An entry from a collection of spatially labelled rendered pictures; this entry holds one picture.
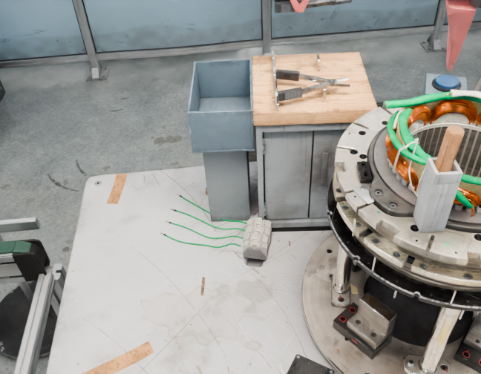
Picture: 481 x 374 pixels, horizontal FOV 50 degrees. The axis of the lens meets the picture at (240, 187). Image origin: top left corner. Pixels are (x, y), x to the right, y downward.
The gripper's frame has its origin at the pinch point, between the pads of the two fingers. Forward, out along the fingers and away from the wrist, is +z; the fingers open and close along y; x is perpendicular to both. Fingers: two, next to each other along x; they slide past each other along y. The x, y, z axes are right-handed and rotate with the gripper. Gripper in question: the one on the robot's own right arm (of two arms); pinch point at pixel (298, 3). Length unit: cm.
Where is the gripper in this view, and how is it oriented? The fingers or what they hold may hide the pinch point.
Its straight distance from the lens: 90.2
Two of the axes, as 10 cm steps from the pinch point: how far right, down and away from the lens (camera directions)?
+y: 0.1, 6.9, -7.3
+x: 10.0, -0.5, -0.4
